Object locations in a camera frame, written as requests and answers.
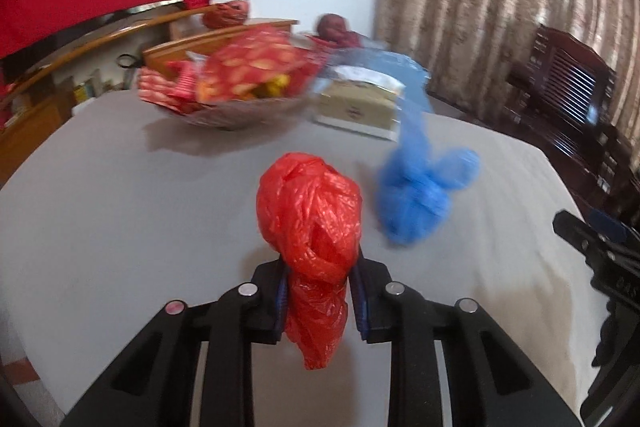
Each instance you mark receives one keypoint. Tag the blue plastic bag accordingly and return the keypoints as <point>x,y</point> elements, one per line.
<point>415,197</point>

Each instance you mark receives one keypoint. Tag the dark reddish round object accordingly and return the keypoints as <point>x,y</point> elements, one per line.
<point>334,29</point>

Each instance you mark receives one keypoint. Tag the red woven basket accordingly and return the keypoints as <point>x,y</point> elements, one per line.
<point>227,13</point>

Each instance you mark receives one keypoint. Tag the basket of red packets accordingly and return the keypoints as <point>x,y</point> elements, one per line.
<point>235,77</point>

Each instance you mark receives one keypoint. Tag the light wooden cabinet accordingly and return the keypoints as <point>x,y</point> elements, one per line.
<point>30,142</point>

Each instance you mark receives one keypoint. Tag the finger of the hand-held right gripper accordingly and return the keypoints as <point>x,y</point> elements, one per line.
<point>607,224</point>
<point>572,229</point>

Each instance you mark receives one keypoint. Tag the dark wooden slatted armchair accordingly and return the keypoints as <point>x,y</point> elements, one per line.
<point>565,87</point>

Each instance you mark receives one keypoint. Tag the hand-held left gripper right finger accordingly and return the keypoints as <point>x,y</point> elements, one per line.
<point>360,307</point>

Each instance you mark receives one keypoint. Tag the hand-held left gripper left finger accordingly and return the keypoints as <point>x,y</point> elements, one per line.
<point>281,302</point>

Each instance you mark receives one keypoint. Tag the red plastic bag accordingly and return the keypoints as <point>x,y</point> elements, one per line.
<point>310,217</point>

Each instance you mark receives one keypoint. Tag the beige tissue box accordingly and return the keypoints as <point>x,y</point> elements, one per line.
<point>357,107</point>

